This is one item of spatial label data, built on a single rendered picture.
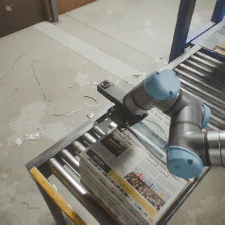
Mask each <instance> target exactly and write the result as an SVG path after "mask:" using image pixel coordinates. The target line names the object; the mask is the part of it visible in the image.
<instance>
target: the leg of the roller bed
mask: <svg viewBox="0 0 225 225"><path fill-rule="evenodd" d="M37 187H38V189H39V191H40V193H41V195H42V197H43V199H44V201H45V203H46V204H47V206H48V208H49V210H50V212H51V214H52V216H53V218H54V220H55V222H56V224H57V225H67V222H66V220H65V217H64V215H63V213H62V211H61V209H60V208H59V206H58V205H57V204H56V203H55V202H54V201H53V199H52V198H51V197H50V196H49V195H48V194H47V192H46V191H45V190H44V189H43V188H42V187H41V185H37Z"/></svg>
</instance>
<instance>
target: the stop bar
mask: <svg viewBox="0 0 225 225"><path fill-rule="evenodd" d="M29 173H30V174H31V175H32V176H33V177H34V178H35V180H36V181H37V183H38V184H40V185H41V187H42V188H43V189H44V190H45V191H46V192H47V194H48V195H49V196H50V197H51V198H52V199H53V201H54V202H55V203H56V204H57V205H58V206H59V208H60V209H61V210H62V211H63V212H64V213H65V215H66V216H67V217H68V218H69V219H70V220H71V222H72V223H73V224H74V225H87V224H86V223H85V222H84V221H83V219H82V218H80V217H79V216H78V214H77V213H76V212H75V211H74V209H73V208H72V207H71V206H70V205H69V204H68V203H67V201H65V200H64V199H63V198H62V196H61V195H60V194H59V193H58V191H57V190H56V189H55V188H54V187H53V186H52V185H51V184H50V183H49V182H48V181H47V180H46V178H45V177H44V176H43V175H42V173H41V172H40V171H39V170H38V169H37V168H36V167H35V166H34V167H32V168H31V169H29Z"/></svg>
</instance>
